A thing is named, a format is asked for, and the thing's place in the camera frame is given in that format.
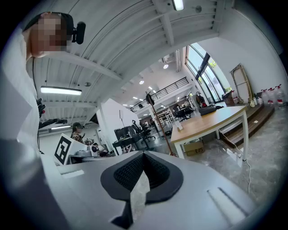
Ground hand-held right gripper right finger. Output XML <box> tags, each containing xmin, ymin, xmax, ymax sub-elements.
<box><xmin>132</xmin><ymin>150</ymin><xmax>257</xmax><ymax>230</ymax></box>

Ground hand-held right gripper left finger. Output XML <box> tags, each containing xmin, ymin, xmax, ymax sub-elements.
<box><xmin>45</xmin><ymin>150</ymin><xmax>144</xmax><ymax>230</ymax></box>

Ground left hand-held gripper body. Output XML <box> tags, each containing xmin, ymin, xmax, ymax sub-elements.
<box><xmin>53</xmin><ymin>133</ymin><xmax>91</xmax><ymax>167</ymax></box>

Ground cardboard box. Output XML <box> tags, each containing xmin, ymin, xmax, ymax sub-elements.
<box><xmin>183</xmin><ymin>139</ymin><xmax>205</xmax><ymax>157</ymax></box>

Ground long ceiling tube lamp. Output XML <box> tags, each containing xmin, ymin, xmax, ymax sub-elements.
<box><xmin>40</xmin><ymin>86</ymin><xmax>83</xmax><ymax>96</ymax></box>
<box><xmin>172</xmin><ymin>0</ymin><xmax>185</xmax><ymax>11</ymax></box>

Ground wooden table white legs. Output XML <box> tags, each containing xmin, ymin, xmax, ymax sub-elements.
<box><xmin>170</xmin><ymin>105</ymin><xmax>249</xmax><ymax>168</ymax></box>

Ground brown wooden coat rack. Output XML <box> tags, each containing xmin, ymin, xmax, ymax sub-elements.
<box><xmin>145</xmin><ymin>91</ymin><xmax>177</xmax><ymax>157</ymax></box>

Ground black office chair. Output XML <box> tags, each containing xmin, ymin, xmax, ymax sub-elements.
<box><xmin>131</xmin><ymin>119</ymin><xmax>156</xmax><ymax>145</ymax></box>

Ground person in white shirt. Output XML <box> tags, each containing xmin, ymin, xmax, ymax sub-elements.
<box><xmin>0</xmin><ymin>28</ymin><xmax>45</xmax><ymax>158</ymax></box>

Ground white shelf rack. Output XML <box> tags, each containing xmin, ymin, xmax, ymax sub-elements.
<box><xmin>155</xmin><ymin>106</ymin><xmax>174</xmax><ymax>126</ymax></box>

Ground dark grey bag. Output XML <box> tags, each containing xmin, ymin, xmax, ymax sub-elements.
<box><xmin>199</xmin><ymin>105</ymin><xmax>218</xmax><ymax>116</ymax></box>

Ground dark wooden step platform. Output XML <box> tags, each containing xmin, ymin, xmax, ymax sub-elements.
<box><xmin>221</xmin><ymin>103</ymin><xmax>276</xmax><ymax>149</ymax></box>

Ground black balcony railing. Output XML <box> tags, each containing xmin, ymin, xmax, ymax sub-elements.
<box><xmin>130</xmin><ymin>77</ymin><xmax>188</xmax><ymax>113</ymax></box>

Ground person's head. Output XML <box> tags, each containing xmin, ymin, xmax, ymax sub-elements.
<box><xmin>22</xmin><ymin>12</ymin><xmax>75</xmax><ymax>59</ymax></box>

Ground clear bottle red label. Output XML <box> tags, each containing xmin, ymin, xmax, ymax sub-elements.
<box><xmin>275</xmin><ymin>84</ymin><xmax>288</xmax><ymax>107</ymax></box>
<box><xmin>268</xmin><ymin>87</ymin><xmax>277</xmax><ymax>106</ymax></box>
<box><xmin>261</xmin><ymin>88</ymin><xmax>270</xmax><ymax>106</ymax></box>

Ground large window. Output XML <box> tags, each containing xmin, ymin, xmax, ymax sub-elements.
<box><xmin>185</xmin><ymin>42</ymin><xmax>226</xmax><ymax>104</ymax></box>

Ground black frame desk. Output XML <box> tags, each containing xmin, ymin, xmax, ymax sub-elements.
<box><xmin>112</xmin><ymin>126</ymin><xmax>146</xmax><ymax>156</ymax></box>

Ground white cable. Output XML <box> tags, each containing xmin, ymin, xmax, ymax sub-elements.
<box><xmin>217</xmin><ymin>129</ymin><xmax>252</xmax><ymax>194</ymax></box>

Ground black head-worn camera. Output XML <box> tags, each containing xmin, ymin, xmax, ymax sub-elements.
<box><xmin>60</xmin><ymin>13</ymin><xmax>86</xmax><ymax>45</ymax></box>

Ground leaning wooden frame panel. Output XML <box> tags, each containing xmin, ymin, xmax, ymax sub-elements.
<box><xmin>229</xmin><ymin>63</ymin><xmax>254</xmax><ymax>104</ymax></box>

